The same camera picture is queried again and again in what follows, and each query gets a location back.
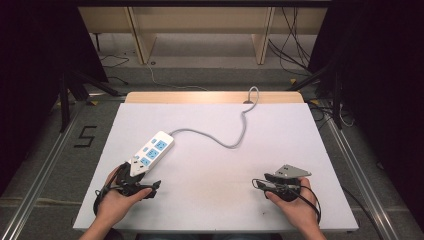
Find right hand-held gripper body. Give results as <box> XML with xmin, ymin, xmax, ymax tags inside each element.
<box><xmin>264</xmin><ymin>163</ymin><xmax>313</xmax><ymax>203</ymax></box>

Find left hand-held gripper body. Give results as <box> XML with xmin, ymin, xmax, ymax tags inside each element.
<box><xmin>114</xmin><ymin>159</ymin><xmax>149</xmax><ymax>198</ymax></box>

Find white power strip blue sockets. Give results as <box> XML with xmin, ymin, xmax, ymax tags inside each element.
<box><xmin>128</xmin><ymin>130</ymin><xmax>175</xmax><ymax>175</ymax></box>

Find person's left hand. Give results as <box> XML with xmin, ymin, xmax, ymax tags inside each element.
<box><xmin>95</xmin><ymin>165</ymin><xmax>153</xmax><ymax>229</ymax></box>

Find person's right hand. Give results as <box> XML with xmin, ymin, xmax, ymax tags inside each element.
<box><xmin>265</xmin><ymin>177</ymin><xmax>322</xmax><ymax>232</ymax></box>

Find black metal stand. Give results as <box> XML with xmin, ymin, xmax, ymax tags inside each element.
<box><xmin>285</xmin><ymin>61</ymin><xmax>345</xmax><ymax>130</ymax></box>
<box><xmin>58</xmin><ymin>70</ymin><xmax>125</xmax><ymax>134</ymax></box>

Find black curtain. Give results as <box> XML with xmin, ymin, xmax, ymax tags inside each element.
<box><xmin>0</xmin><ymin>0</ymin><xmax>109</xmax><ymax>198</ymax></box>
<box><xmin>308</xmin><ymin>0</ymin><xmax>424</xmax><ymax>231</ymax></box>

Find light wooden shelf unit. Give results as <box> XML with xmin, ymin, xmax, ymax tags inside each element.
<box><xmin>77</xmin><ymin>5</ymin><xmax>329</xmax><ymax>66</ymax></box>

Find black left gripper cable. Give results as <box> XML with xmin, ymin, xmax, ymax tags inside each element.
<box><xmin>92</xmin><ymin>162</ymin><xmax>129</xmax><ymax>216</ymax></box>

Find grey power strip cable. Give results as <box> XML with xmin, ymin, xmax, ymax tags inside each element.
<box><xmin>169</xmin><ymin>86</ymin><xmax>260</xmax><ymax>150</ymax></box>

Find aluminium floor rail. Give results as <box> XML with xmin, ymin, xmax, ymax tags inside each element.
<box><xmin>324</xmin><ymin>114</ymin><xmax>403</xmax><ymax>240</ymax></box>
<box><xmin>0</xmin><ymin>109</ymin><xmax>83</xmax><ymax>240</ymax></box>

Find white floor cable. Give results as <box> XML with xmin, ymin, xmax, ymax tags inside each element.
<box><xmin>145</xmin><ymin>62</ymin><xmax>208</xmax><ymax>92</ymax></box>

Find thin black floor cable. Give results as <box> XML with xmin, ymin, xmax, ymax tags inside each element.
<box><xmin>99</xmin><ymin>54</ymin><xmax>130</xmax><ymax>86</ymax></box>

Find black floor cables bundle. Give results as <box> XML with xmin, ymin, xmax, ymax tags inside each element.
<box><xmin>267</xmin><ymin>6</ymin><xmax>313</xmax><ymax>73</ymax></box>

